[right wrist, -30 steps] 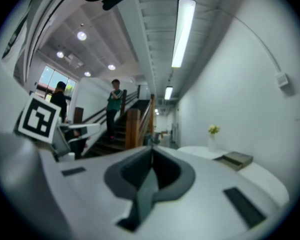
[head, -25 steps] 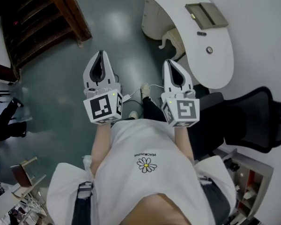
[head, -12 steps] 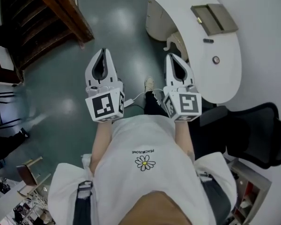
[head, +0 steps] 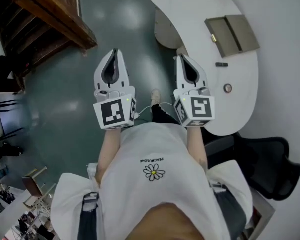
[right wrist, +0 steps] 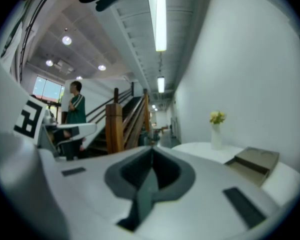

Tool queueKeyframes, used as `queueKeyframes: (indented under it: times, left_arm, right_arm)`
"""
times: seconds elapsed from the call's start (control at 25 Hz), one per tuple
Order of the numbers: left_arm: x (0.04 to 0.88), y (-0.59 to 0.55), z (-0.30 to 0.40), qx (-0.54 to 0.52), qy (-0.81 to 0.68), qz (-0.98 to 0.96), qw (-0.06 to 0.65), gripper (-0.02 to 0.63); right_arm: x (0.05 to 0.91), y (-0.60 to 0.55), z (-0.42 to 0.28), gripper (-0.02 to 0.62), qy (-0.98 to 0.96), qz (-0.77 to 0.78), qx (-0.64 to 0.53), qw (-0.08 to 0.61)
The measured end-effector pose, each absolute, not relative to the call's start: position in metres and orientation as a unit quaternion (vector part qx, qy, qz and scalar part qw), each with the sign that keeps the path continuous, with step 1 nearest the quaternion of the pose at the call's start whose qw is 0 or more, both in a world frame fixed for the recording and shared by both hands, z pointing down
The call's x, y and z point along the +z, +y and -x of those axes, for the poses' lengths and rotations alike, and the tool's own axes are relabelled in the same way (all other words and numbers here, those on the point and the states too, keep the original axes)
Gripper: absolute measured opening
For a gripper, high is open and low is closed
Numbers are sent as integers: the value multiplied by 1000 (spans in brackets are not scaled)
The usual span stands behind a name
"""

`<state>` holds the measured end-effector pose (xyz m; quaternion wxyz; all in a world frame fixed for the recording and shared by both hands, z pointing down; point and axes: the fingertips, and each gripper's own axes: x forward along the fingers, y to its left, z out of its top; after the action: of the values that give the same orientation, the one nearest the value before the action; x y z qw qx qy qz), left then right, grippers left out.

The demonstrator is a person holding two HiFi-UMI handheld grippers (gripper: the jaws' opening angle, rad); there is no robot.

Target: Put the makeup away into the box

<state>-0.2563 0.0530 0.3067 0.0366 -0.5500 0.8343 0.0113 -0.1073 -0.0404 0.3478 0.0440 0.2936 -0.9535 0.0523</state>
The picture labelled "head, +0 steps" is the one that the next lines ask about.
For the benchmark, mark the small black rectangular item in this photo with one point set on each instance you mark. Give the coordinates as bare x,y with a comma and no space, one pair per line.
222,64

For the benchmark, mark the person's right beige shoe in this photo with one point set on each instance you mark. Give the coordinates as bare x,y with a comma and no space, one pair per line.
181,51

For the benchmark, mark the person's left forearm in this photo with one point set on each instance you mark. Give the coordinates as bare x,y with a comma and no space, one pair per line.
110,146

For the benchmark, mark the brown seat chair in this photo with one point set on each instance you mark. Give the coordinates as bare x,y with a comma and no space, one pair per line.
32,186

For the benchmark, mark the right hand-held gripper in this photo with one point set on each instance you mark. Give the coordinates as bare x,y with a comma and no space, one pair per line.
200,107

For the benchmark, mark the white curved table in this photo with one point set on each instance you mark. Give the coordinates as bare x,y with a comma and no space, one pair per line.
195,9

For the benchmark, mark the person's beige shoe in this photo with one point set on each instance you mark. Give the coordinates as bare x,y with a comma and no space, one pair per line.
181,51
156,96

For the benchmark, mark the grey table pedestal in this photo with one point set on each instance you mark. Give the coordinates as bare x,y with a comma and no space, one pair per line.
165,31

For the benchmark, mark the cluttered white desk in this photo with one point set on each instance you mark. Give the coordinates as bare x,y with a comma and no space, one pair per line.
7,209

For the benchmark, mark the person's right forearm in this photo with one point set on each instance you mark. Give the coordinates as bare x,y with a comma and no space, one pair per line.
196,144

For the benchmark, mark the black trousers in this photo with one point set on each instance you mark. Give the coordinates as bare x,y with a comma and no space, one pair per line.
162,115

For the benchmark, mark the white shelf unit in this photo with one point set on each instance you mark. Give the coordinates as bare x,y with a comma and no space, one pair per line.
262,206

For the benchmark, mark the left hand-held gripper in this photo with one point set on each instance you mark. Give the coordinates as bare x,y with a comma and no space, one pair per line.
111,111

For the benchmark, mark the black office chair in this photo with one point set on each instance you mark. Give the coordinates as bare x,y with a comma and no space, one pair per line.
265,159

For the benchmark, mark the person's left beige shoe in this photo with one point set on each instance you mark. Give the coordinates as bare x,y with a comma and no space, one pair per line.
156,96

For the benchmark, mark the white daisy print T-shirt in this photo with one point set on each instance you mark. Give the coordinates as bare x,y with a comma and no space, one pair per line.
152,154

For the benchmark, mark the wooden staircase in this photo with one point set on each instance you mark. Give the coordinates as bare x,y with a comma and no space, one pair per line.
52,14

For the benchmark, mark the grey gift box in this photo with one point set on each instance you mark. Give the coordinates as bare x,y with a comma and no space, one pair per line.
227,39

